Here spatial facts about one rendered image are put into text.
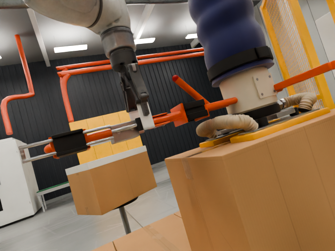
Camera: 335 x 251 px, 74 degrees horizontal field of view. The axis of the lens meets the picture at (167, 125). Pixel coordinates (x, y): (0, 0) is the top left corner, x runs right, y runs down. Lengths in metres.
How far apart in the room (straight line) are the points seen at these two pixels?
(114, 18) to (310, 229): 0.71
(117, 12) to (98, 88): 11.10
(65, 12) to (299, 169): 0.66
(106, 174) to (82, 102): 9.80
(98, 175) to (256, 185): 1.41
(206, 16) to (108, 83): 11.18
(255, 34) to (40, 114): 11.01
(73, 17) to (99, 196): 1.41
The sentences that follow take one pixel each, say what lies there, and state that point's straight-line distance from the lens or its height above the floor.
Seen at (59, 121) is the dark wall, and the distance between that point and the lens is 11.33.
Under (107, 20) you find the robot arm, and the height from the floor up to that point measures 1.35.
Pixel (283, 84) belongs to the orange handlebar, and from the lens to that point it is 0.79.
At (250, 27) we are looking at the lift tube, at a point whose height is 1.28.
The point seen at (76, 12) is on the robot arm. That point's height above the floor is 1.35.
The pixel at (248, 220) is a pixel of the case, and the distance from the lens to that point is 0.55.
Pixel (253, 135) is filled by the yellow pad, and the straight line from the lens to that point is 0.63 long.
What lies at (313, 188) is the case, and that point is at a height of 0.79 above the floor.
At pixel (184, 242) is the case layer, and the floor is 0.54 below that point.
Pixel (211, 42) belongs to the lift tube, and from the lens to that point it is 0.81.
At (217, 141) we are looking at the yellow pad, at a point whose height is 0.96.
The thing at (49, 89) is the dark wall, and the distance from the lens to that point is 11.77.
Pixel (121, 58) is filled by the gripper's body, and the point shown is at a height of 1.25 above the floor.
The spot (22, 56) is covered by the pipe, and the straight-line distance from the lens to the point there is 9.82.
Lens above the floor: 1.01
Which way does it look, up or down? 3 degrees up
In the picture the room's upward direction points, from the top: 17 degrees counter-clockwise
